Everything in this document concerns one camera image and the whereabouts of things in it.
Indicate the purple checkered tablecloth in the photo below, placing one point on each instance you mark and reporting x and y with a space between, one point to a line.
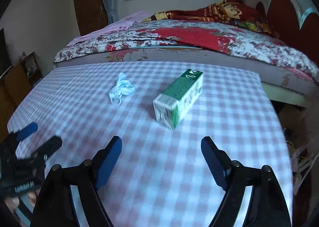
161 177

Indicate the red heart-shaped headboard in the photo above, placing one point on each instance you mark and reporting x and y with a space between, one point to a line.
283 21

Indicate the bed with floral sheet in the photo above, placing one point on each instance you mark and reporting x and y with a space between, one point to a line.
292 76

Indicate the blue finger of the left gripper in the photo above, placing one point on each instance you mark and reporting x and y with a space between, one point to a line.
26 132
47 149

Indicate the left human hand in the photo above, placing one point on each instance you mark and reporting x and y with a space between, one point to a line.
13 202

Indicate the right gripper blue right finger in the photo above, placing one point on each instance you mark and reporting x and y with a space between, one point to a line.
218 162

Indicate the white wifi router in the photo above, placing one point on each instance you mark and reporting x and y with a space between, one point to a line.
302 161

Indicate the pink folded cloth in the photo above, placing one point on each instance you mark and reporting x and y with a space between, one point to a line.
119 25

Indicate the green white carton box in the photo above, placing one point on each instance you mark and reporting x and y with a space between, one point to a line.
177 99

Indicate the crumpled white tissue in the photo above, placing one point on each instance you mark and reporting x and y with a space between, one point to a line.
123 87

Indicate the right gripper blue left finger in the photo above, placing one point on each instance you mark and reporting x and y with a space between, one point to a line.
105 160

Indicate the dark side cabinet left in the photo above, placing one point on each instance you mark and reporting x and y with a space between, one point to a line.
16 82

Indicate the brown wooden door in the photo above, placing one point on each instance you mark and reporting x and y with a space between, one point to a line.
91 15

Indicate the red patterned blanket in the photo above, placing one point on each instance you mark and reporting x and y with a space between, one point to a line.
232 12

